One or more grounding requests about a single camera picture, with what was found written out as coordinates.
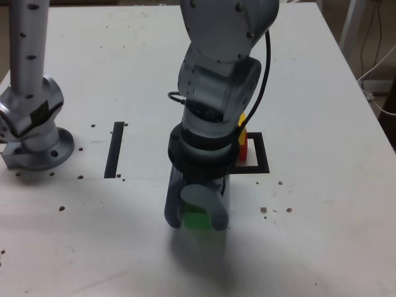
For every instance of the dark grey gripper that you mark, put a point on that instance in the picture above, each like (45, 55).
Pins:
(221, 182)

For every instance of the green cube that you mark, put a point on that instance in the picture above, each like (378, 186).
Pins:
(195, 221)

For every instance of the red cube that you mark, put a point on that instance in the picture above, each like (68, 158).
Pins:
(243, 153)

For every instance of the yellow cube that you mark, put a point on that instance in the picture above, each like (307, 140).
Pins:
(242, 137)

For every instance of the black tape square outline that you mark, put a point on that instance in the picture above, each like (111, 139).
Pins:
(263, 154)

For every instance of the black tape strip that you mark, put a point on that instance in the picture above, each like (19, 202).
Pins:
(114, 151)

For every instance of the white frame post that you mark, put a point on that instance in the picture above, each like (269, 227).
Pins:
(348, 24)

